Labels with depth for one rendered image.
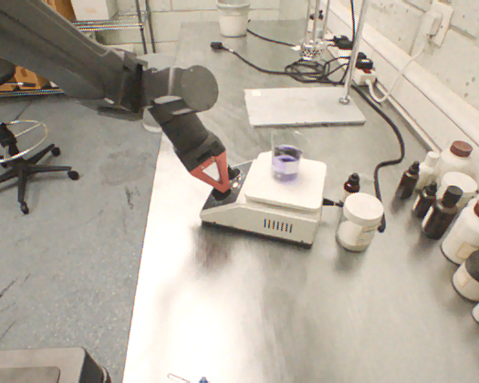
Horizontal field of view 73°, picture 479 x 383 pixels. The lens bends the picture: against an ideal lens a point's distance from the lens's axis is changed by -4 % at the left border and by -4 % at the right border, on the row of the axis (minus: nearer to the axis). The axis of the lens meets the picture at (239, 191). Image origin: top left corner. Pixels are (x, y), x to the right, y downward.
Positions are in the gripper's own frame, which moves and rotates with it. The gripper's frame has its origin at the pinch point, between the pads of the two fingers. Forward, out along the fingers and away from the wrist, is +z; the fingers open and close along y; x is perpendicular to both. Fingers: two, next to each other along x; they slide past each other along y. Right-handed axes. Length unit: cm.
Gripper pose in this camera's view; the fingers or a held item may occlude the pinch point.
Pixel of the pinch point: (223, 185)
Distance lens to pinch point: 56.7
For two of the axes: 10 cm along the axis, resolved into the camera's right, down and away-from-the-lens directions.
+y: -3.4, -3.6, 8.7
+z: 4.8, 7.3, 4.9
